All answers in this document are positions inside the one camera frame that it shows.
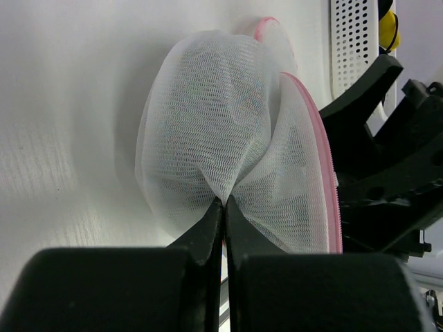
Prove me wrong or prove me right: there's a pink-trimmed mesh laundry bag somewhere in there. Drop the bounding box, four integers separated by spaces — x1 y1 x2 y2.
135 17 343 253

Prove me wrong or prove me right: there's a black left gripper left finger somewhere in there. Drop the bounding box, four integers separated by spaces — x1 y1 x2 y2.
1 200 222 331

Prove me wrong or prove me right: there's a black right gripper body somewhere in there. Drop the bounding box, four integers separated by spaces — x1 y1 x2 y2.
320 55 442 258

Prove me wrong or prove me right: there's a yellow bra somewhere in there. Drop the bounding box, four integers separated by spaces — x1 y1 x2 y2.
377 0 401 54

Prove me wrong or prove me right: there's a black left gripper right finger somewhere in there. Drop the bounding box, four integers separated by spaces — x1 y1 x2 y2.
224 195 433 332

